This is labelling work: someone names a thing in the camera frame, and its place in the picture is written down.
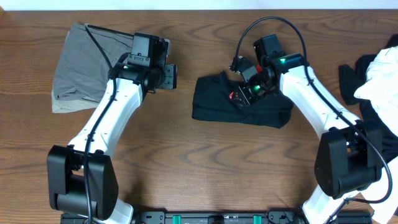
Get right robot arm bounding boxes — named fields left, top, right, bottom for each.
left=229, top=34, right=382, bottom=223

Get folded grey shorts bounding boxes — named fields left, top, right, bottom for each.
left=51, top=22, right=171, bottom=114

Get black t-shirt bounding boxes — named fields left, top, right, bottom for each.
left=338, top=34, right=397, bottom=162

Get white garment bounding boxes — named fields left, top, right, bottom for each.
left=353, top=45, right=398, bottom=224

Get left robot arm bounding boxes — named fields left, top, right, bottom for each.
left=47, top=32, right=177, bottom=223

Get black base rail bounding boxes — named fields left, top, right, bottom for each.
left=60, top=210, right=373, bottom=224

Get black pants red waistband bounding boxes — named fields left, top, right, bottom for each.
left=192, top=71, right=294, bottom=129

